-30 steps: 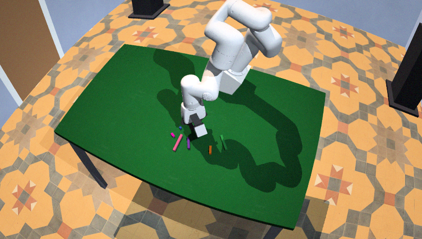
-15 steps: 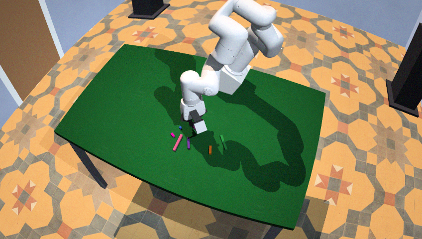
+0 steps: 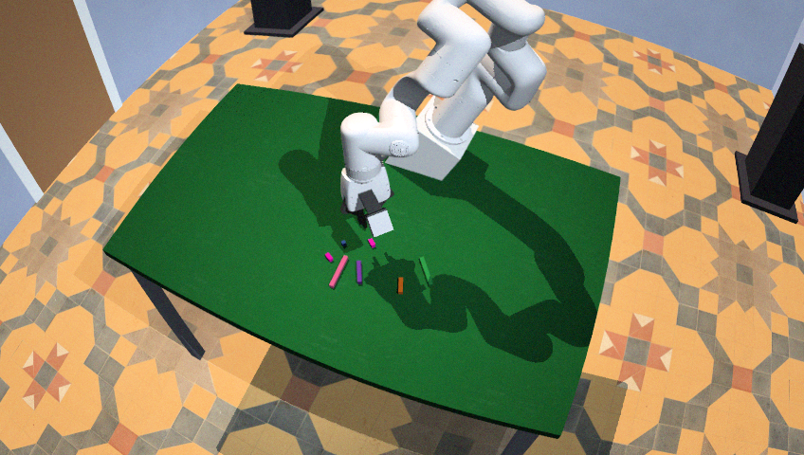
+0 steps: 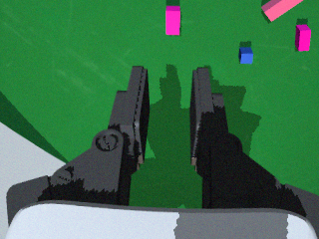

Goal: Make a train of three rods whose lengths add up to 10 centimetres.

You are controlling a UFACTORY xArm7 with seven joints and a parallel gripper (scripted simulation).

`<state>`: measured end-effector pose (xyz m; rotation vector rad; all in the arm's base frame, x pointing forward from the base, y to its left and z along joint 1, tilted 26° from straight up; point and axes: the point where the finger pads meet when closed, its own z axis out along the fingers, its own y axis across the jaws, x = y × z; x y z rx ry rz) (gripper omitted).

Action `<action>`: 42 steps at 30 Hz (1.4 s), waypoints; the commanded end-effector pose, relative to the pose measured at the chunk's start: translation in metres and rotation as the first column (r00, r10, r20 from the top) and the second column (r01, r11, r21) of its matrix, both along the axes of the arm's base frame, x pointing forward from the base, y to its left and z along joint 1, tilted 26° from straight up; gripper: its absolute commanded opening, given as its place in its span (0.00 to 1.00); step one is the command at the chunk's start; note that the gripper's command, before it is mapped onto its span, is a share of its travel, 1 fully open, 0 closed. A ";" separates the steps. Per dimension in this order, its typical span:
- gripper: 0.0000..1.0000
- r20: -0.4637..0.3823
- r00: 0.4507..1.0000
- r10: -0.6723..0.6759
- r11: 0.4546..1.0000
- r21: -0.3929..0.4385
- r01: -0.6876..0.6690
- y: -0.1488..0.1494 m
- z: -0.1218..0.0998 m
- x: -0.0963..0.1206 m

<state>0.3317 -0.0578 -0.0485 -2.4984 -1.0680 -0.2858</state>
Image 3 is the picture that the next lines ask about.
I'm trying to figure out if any green rod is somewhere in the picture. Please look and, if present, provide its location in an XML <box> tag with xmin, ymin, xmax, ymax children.
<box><xmin>419</xmin><ymin>257</ymin><xmax>433</xmax><ymax>287</ymax></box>

